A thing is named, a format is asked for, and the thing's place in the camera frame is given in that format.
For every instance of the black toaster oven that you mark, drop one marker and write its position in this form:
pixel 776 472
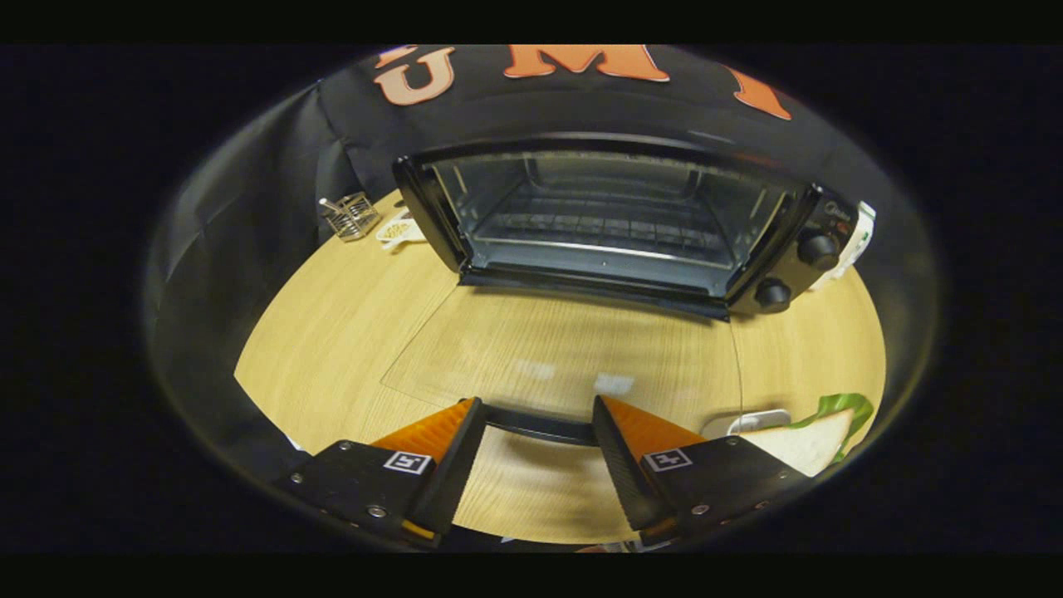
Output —
pixel 781 274

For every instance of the sandwich with lettuce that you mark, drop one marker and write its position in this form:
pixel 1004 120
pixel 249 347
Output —
pixel 810 444

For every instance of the white ridged tray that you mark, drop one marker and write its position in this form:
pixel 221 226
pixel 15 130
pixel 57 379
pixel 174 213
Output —
pixel 760 419

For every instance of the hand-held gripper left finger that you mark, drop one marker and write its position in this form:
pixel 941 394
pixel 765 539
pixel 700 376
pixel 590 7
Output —
pixel 453 473

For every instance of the white bread toaster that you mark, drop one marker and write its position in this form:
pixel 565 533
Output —
pixel 859 237

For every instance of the small white patterned dish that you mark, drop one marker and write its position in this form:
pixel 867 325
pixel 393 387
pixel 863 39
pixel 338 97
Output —
pixel 399 232

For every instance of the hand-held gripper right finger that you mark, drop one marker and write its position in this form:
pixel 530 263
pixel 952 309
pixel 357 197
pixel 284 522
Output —
pixel 619 465

